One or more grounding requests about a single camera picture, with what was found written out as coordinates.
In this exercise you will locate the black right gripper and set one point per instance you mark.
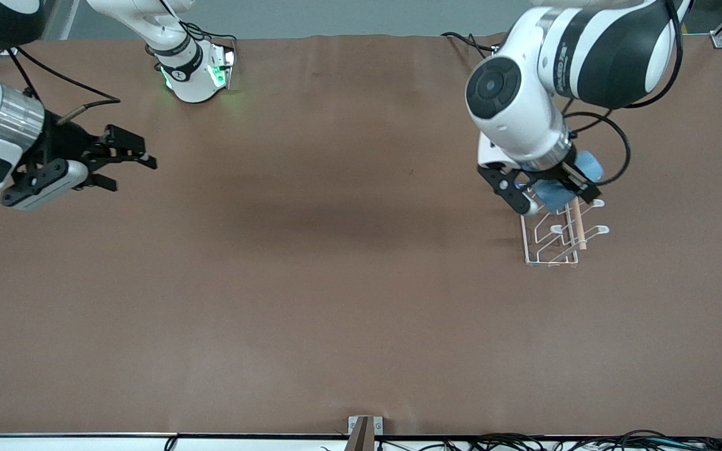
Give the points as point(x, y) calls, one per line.
point(64, 143)

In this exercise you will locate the small metal bracket plate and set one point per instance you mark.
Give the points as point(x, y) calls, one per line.
point(378, 426)

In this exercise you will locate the blue plastic cup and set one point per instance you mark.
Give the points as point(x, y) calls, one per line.
point(590, 166)

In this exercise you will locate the brown stand pole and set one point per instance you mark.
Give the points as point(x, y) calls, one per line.
point(361, 438)

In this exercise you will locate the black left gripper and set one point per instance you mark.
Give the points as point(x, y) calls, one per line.
point(577, 181)

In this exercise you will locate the brown table cover sheet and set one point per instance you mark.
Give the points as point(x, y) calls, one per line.
point(336, 282)

